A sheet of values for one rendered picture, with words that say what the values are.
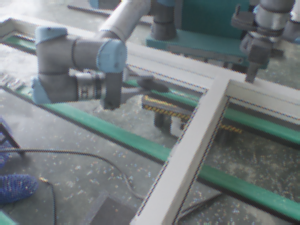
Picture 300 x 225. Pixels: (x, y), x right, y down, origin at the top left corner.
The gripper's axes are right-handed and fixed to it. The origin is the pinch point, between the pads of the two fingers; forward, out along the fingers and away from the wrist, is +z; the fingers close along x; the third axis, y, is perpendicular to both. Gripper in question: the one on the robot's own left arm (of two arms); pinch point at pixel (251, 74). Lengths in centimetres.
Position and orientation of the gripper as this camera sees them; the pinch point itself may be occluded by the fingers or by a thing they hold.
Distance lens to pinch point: 74.1
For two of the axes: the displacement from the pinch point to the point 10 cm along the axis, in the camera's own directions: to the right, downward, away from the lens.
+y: 8.8, 3.4, -3.4
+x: 4.8, -6.6, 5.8
